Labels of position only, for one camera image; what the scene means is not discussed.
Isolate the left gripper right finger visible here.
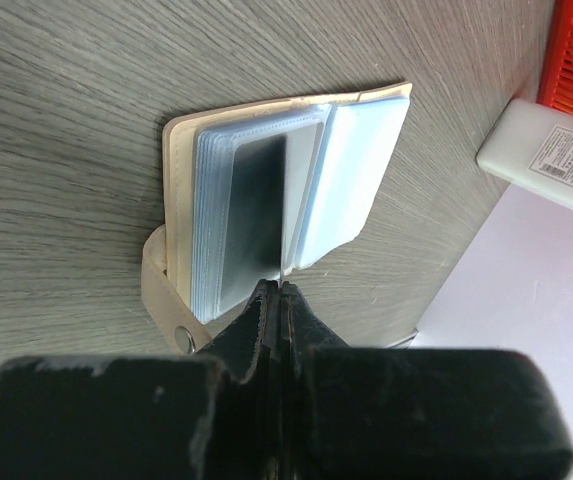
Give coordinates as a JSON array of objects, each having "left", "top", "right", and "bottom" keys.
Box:
[{"left": 280, "top": 284, "right": 573, "bottom": 479}]

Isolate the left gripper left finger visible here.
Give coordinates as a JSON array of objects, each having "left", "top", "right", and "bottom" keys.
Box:
[{"left": 0, "top": 281, "right": 279, "bottom": 479}]

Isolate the dark credit card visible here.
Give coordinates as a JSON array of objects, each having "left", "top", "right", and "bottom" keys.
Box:
[{"left": 219, "top": 135, "right": 287, "bottom": 313}]

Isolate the beige leather card holder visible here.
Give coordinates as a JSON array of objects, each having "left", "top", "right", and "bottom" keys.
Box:
[{"left": 141, "top": 82, "right": 412, "bottom": 353}]

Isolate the white plastic bottle black cap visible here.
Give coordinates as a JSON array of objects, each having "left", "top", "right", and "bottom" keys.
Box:
[{"left": 476, "top": 99, "right": 573, "bottom": 210}]

